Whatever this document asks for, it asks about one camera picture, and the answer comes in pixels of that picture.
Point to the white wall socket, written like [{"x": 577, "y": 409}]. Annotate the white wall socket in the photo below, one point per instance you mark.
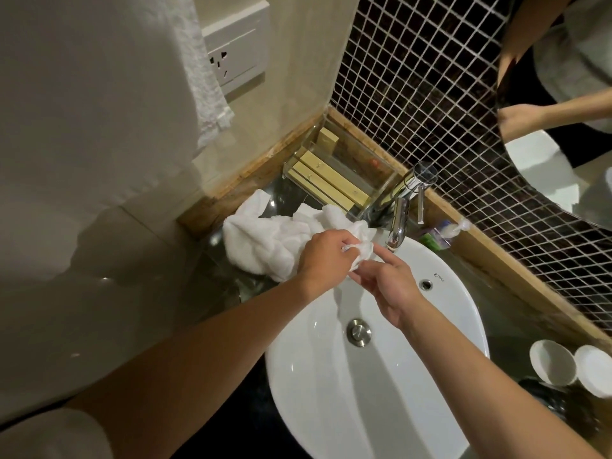
[{"x": 236, "y": 47}]

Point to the chrome faucet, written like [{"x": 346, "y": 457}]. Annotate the chrome faucet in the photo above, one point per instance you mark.
[{"x": 400, "y": 219}]

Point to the person's right forearm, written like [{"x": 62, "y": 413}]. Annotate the person's right forearm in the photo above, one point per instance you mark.
[{"x": 487, "y": 401}]

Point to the person's left fingers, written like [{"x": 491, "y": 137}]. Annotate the person's left fingers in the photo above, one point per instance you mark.
[{"x": 351, "y": 241}]

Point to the person's left forearm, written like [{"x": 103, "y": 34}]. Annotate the person's left forearm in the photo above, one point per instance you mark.
[{"x": 191, "y": 372}]

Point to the clear acrylic tray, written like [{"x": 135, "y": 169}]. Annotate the clear acrylic tray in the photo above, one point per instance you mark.
[{"x": 354, "y": 162}]

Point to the metal sink drain plug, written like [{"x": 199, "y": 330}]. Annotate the metal sink drain plug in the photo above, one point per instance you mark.
[{"x": 359, "y": 332}]

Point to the green plastic wrapped packet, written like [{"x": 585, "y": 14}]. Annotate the green plastic wrapped packet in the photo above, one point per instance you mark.
[{"x": 442, "y": 234}]

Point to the person's left hand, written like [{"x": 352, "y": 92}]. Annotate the person's left hand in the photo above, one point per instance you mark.
[{"x": 325, "y": 260}]

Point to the white ceramic sink basin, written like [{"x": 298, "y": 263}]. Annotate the white ceramic sink basin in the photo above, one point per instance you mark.
[{"x": 334, "y": 387}]

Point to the white terry hanging towel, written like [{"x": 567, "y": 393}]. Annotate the white terry hanging towel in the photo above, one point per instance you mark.
[{"x": 205, "y": 76}]

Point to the person's right hand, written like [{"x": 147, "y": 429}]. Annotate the person's right hand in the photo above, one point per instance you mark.
[{"x": 394, "y": 293}]

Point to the round wall mirror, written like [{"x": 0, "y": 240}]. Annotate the round wall mirror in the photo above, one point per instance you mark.
[{"x": 559, "y": 114}]

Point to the long yellow box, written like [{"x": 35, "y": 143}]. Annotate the long yellow box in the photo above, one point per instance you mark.
[
  {"x": 334, "y": 179},
  {"x": 318, "y": 188}
]

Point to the small yellow box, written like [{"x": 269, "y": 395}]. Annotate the small yellow box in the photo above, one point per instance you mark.
[{"x": 328, "y": 140}]

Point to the black cup tray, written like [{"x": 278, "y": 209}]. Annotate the black cup tray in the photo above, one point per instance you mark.
[{"x": 550, "y": 396}]

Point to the white ceramic cup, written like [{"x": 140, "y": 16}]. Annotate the white ceramic cup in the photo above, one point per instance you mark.
[
  {"x": 552, "y": 362},
  {"x": 595, "y": 370}
]

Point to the person's right thumb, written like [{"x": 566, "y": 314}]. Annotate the person's right thumb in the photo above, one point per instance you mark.
[{"x": 364, "y": 274}]

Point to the white smooth hanging towel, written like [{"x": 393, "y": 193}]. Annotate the white smooth hanging towel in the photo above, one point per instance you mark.
[{"x": 91, "y": 105}]

